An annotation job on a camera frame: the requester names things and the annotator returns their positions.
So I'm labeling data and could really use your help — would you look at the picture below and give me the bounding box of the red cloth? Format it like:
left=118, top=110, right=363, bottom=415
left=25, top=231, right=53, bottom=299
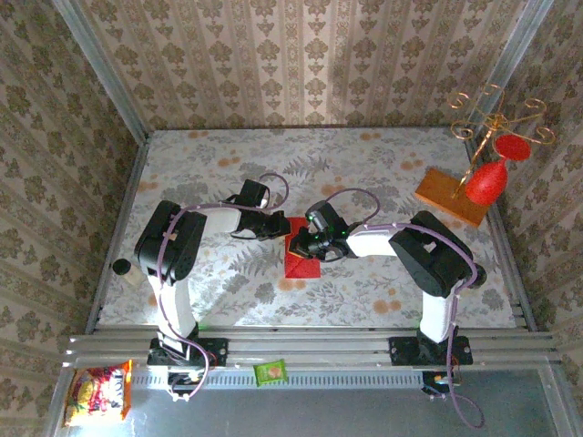
left=282, top=217, right=322, bottom=279

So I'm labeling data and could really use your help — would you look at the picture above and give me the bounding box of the floral patterned table cover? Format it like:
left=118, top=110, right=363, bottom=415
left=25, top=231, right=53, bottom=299
left=97, top=128, right=518, bottom=329

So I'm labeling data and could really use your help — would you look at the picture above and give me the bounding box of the orange wooden block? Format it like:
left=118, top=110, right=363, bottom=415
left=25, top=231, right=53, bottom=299
left=414, top=168, right=491, bottom=228

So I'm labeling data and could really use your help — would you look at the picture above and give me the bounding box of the green snack packet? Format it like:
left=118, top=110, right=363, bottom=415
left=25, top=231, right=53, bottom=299
left=253, top=358, right=289, bottom=388

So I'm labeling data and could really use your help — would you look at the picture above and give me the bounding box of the grey metal panel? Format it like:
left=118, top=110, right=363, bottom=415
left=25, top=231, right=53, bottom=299
left=43, top=367, right=573, bottom=437

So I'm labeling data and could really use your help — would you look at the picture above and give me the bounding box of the red plastic wine glass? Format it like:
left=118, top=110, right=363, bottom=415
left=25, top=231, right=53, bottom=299
left=465, top=134, right=532, bottom=206

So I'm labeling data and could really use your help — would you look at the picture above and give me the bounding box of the small electronics board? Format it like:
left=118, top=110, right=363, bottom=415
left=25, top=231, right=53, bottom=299
left=421, top=371, right=462, bottom=401
left=166, top=369, right=206, bottom=404

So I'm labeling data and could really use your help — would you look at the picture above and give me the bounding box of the red yellow snack bag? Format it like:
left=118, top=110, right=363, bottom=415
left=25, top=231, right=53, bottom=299
left=63, top=359, right=133, bottom=428

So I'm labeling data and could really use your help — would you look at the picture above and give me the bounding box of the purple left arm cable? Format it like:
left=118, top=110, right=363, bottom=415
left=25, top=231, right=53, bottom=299
left=154, top=172, right=291, bottom=404

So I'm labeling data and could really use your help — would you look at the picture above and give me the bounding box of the aluminium frame rail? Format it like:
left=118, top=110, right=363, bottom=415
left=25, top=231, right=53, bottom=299
left=63, top=323, right=564, bottom=370

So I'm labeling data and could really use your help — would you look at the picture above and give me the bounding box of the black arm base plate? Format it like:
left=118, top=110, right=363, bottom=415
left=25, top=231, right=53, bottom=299
left=389, top=335, right=474, bottom=366
left=146, top=337, right=229, bottom=368

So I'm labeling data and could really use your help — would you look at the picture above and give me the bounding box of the aluminium table side rail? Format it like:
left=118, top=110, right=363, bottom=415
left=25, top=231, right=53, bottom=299
left=85, top=134, right=151, bottom=333
left=463, top=134, right=539, bottom=331

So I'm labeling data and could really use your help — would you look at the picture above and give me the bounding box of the grey slotted cable duct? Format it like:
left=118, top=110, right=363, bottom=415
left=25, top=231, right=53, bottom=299
left=130, top=369, right=424, bottom=391

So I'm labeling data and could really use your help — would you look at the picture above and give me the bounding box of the gold wire stand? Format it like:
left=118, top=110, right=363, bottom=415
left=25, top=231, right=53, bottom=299
left=448, top=84, right=557, bottom=199

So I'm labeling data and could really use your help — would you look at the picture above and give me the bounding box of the aluminium corner post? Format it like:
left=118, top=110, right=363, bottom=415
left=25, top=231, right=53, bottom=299
left=50, top=0, right=150, bottom=143
left=464, top=0, right=556, bottom=137

